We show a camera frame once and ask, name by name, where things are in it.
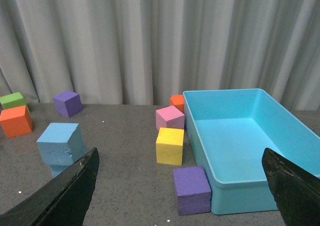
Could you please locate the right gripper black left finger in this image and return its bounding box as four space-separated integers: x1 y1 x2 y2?
0 148 100 226

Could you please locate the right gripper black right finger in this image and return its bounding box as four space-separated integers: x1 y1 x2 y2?
261 148 320 226

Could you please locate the light blue cube with notch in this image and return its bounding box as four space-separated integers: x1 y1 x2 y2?
36 123 89 166

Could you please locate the light blue foam cube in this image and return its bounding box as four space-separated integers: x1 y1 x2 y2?
49 165 69 178

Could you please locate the light blue plastic bin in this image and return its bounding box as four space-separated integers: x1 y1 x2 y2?
183 89 320 215

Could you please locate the orange foam cube left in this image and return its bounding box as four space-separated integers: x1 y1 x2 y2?
0 105 33 138

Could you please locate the orange foam cube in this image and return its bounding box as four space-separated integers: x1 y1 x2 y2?
0 105 33 138
169 94 185 113

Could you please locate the purple foam cube rear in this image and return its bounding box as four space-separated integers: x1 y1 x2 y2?
52 90 83 118

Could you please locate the purple foam cube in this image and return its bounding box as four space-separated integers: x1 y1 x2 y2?
172 166 212 216
52 90 83 118

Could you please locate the purple foam cube front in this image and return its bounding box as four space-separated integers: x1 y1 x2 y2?
172 166 212 216

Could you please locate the green foam cube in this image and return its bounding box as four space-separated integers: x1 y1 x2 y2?
0 92 30 112

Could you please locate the yellow foam cube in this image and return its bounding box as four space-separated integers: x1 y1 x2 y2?
155 127 185 166

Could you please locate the pink foam cube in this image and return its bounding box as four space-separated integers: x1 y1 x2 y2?
155 106 185 131

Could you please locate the orange foam cube right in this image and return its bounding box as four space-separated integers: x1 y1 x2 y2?
169 94 185 113

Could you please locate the grey curtain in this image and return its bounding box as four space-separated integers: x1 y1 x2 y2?
0 0 320 110

